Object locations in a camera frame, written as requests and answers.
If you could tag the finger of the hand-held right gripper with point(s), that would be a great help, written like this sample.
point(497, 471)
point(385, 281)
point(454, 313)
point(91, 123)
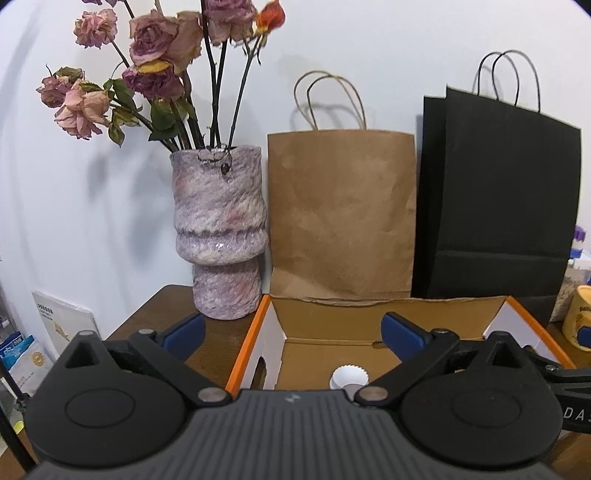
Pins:
point(561, 373)

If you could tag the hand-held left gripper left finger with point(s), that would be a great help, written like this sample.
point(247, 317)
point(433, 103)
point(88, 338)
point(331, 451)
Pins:
point(187, 333)

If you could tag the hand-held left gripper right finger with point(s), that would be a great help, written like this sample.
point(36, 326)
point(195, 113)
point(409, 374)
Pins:
point(401, 334)

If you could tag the white ribbed bottle cap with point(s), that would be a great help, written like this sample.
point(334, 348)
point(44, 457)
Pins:
point(348, 376)

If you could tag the red cardboard box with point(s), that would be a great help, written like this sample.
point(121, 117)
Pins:
point(323, 332)

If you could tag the yellow bear mug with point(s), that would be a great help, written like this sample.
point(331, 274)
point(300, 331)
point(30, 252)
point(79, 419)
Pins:
point(579, 318)

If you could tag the clear food container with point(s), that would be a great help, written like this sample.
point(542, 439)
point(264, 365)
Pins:
point(570, 295)

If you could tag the purple ceramic vase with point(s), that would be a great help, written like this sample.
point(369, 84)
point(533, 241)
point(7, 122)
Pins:
point(217, 221)

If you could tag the white booklet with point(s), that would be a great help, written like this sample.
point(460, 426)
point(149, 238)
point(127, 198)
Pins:
point(60, 323)

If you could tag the purple lid jar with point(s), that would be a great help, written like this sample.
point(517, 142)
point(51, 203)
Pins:
point(582, 242)

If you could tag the brown paper bag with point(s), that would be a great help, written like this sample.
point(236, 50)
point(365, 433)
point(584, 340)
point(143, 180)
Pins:
point(341, 212)

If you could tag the black paper bag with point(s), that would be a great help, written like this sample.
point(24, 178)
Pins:
point(498, 198)

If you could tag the blue white packets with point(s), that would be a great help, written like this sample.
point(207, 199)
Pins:
point(21, 360)

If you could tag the black tripod stand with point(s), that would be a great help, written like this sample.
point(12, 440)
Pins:
point(16, 424)

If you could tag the dried roses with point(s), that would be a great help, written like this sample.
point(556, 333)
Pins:
point(157, 50)

